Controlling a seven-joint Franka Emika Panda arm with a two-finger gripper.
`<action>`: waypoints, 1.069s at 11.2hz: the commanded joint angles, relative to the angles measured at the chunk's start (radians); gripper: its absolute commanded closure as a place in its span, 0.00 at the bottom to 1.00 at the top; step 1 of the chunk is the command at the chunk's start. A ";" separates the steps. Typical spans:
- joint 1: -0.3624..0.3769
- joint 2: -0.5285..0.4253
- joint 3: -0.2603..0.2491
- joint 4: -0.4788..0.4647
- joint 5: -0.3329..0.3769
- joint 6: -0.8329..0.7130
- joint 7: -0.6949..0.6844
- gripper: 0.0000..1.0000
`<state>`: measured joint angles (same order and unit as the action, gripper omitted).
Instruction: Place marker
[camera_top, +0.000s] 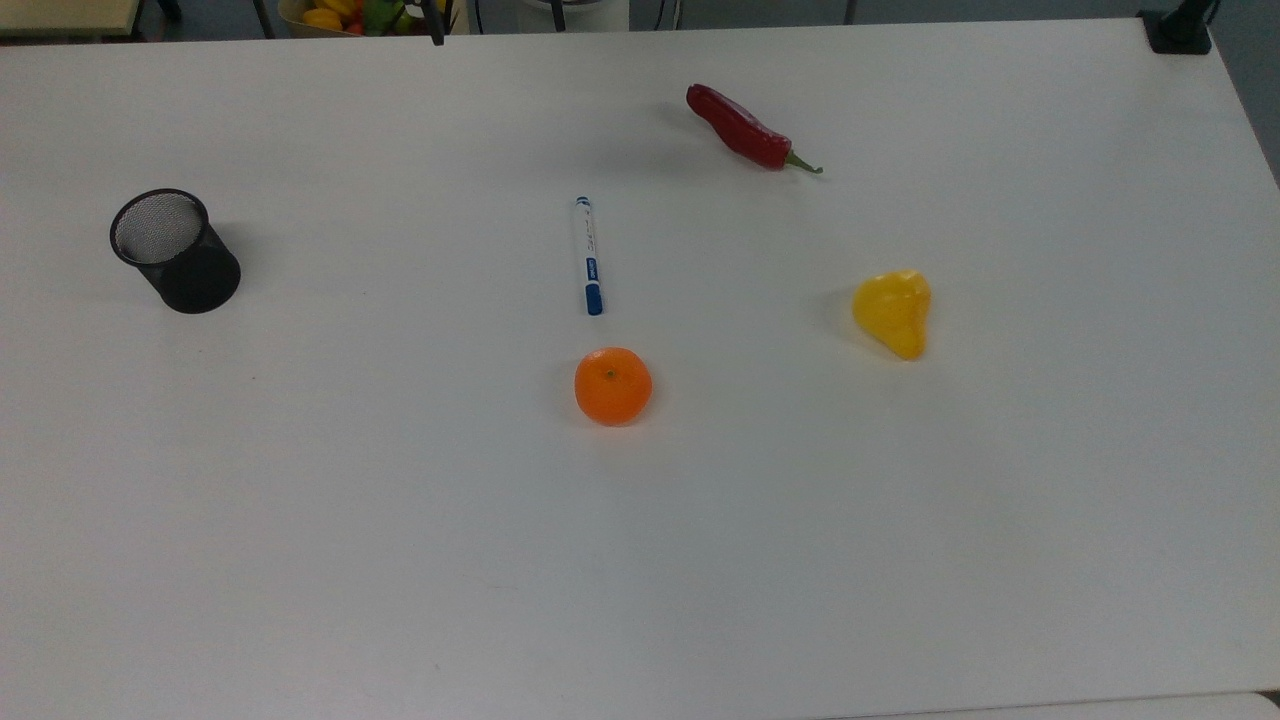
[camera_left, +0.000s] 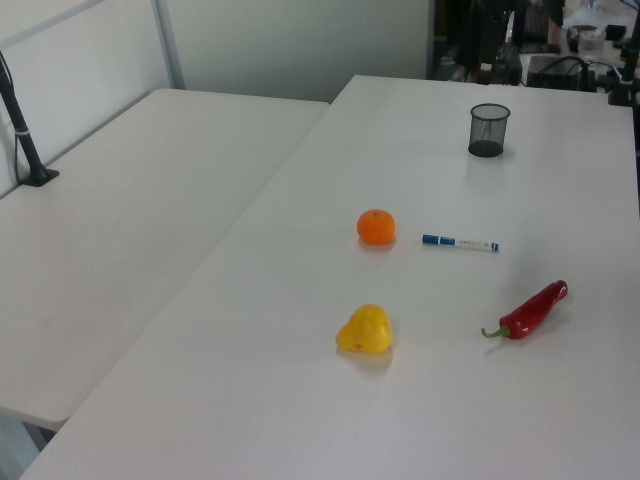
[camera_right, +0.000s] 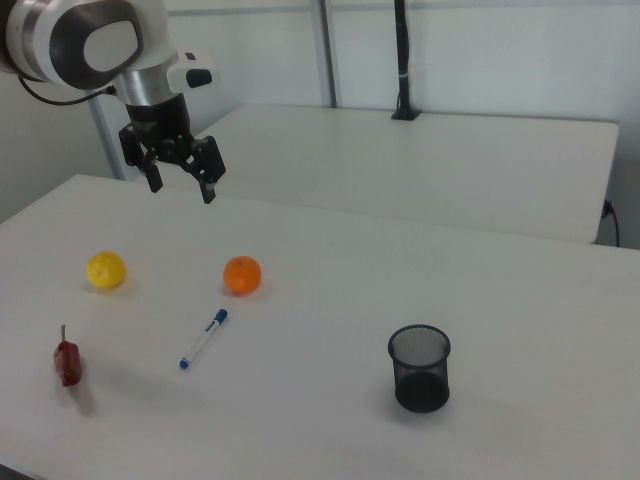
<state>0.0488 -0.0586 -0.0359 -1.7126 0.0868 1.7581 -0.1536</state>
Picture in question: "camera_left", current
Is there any blue and white marker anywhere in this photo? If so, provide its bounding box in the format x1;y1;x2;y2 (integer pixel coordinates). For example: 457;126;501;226
421;233;502;254

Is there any orange mandarin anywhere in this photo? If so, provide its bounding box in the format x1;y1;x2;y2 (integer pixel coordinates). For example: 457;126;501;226
356;208;397;247

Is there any yellow bell pepper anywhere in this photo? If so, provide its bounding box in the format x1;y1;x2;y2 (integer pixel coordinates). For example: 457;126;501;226
333;303;394;354

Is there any black mesh pen cup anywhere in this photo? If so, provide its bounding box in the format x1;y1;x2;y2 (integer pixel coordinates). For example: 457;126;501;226
467;103;512;159

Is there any red chili pepper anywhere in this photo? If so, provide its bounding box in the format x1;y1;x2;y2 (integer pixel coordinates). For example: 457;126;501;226
480;279;569;343

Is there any clear plastic container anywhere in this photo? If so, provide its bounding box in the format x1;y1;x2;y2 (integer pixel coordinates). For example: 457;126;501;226
566;24;606;56

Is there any black clamp stand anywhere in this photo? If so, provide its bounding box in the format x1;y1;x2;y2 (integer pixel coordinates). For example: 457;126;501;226
606;37;640;107

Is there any grey partition frame post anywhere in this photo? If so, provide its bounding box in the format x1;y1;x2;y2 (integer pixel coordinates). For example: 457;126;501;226
151;0;186;91

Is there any black box with cables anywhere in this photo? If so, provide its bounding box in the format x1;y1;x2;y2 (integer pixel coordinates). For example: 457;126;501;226
526;54;600;92

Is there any black camera stand pole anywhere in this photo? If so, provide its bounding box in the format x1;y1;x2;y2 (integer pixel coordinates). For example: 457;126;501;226
0;49;60;189

